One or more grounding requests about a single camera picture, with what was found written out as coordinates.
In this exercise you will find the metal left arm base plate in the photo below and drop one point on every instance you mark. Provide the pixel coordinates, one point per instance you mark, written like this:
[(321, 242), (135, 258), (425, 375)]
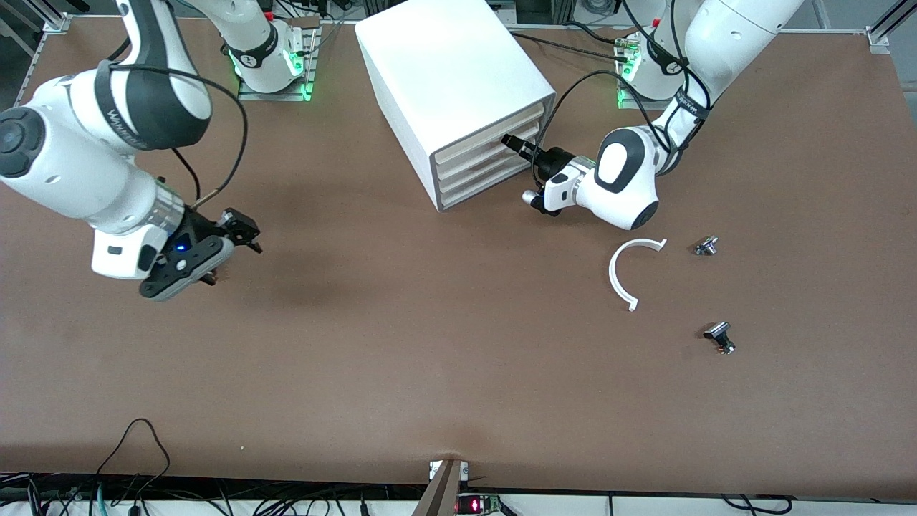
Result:
[(634, 105)]

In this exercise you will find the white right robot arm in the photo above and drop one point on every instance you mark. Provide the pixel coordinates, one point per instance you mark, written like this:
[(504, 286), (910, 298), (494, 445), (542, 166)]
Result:
[(71, 172)]

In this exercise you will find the aluminium corner bracket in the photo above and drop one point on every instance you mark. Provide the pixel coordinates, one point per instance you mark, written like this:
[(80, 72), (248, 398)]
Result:
[(57, 24), (880, 39)]

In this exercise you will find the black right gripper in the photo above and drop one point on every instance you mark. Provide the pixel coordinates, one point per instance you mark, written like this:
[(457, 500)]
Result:
[(203, 226)]

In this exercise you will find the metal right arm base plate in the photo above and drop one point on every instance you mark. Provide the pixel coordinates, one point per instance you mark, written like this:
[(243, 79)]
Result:
[(272, 96)]

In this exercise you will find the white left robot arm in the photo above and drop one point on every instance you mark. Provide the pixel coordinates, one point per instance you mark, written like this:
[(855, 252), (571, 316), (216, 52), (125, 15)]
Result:
[(630, 179)]

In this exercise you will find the wooden post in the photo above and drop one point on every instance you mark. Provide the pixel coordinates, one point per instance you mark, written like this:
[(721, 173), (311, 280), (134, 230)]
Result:
[(440, 494)]

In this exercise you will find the red display device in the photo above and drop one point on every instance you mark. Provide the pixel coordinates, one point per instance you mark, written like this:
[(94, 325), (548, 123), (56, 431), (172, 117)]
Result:
[(474, 505)]

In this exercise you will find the white curved plastic arc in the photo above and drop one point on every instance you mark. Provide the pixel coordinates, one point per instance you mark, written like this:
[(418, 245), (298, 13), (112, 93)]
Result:
[(612, 274)]

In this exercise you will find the white table edge rail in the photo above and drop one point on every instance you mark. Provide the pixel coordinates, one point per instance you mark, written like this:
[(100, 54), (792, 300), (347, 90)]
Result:
[(680, 507)]

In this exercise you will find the small silver key switch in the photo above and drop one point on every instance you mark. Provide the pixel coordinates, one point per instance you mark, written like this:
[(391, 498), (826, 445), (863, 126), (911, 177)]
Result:
[(706, 246)]

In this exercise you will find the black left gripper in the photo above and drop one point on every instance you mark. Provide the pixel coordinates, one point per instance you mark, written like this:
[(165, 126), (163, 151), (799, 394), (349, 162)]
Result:
[(554, 162)]

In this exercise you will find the white post bracket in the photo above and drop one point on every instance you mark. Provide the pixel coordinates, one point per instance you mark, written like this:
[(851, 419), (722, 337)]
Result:
[(433, 469)]

